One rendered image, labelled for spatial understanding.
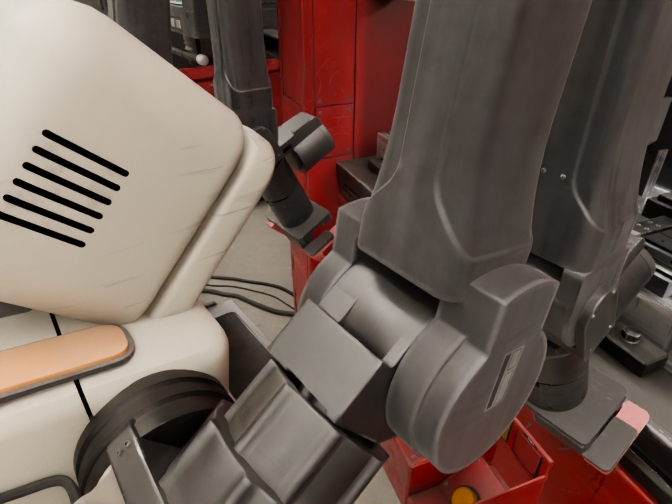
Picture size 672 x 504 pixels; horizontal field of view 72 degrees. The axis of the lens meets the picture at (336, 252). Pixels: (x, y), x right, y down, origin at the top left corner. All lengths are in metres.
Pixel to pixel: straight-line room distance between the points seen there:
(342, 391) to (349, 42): 1.32
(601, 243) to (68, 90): 0.27
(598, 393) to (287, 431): 0.33
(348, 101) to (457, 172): 1.32
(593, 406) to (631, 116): 0.27
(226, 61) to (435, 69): 0.43
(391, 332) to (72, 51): 0.18
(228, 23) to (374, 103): 0.99
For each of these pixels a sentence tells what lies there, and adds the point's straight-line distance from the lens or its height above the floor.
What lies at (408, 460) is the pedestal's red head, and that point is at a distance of 0.76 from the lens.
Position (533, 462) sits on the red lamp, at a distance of 0.76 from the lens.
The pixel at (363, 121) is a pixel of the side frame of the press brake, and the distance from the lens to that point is 1.52.
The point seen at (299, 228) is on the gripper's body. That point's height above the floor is 1.07.
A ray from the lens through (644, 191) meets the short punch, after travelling 0.85.
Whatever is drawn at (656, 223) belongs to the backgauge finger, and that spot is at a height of 1.01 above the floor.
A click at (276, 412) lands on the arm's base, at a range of 0.20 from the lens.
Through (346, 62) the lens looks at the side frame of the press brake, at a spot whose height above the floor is 1.17.
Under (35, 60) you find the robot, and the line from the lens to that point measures 0.24.
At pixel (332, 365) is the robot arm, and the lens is 0.20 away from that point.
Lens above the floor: 1.40
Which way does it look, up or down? 31 degrees down
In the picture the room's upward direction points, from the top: straight up
